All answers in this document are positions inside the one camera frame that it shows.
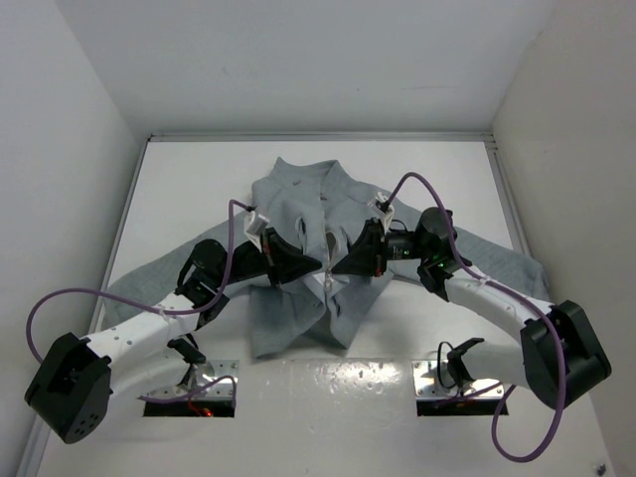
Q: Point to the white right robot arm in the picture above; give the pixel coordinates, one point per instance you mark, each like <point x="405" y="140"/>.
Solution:
<point x="556" y="354"/>

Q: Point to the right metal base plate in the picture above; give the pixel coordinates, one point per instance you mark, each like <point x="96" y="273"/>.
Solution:
<point x="428" y="388"/>

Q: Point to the grey zip-up jacket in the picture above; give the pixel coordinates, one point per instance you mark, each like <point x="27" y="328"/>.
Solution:
<point x="320" y="209"/>

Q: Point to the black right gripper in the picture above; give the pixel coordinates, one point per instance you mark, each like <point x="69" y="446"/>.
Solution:
<point x="369" y="256"/>

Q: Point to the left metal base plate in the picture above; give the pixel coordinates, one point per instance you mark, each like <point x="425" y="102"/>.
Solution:
<point x="217" y="380"/>

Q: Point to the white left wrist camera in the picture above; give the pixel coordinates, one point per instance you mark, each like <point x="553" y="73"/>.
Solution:
<point x="254" y="225"/>

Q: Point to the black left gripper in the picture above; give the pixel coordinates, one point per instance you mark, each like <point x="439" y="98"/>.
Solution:
<point x="283" y="262"/>

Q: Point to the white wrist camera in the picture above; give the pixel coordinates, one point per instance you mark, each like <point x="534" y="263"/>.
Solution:
<point x="254" y="225"/>
<point x="383" y="208"/>

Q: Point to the metal base plate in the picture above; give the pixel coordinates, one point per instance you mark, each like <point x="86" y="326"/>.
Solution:
<point x="428" y="388"/>
<point x="217" y="380"/>

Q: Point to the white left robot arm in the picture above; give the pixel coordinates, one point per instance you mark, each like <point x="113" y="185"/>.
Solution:
<point x="80" y="378"/>

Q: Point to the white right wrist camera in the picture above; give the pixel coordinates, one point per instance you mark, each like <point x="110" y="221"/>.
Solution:
<point x="383" y="208"/>

